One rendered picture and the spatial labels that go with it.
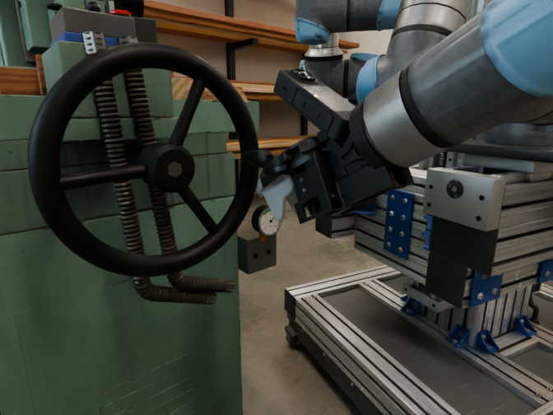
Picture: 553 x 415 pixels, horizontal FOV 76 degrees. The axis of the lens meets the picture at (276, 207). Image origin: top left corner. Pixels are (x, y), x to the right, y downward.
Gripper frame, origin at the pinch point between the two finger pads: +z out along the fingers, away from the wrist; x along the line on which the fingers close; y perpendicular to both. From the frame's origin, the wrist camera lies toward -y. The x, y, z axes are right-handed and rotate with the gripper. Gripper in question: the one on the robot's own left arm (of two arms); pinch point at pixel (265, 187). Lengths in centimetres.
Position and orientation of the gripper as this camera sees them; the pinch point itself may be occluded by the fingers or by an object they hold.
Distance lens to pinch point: 48.0
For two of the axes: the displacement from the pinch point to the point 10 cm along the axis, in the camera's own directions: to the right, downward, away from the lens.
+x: 7.8, -1.3, 6.1
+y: 2.9, 9.4, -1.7
